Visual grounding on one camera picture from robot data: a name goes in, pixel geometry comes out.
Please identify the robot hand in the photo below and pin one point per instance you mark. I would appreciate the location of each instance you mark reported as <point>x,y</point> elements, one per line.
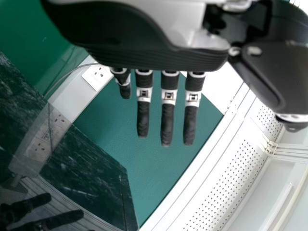
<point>144,31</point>

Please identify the white socket strip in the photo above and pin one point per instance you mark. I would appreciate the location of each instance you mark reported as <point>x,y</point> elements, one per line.
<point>96,76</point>

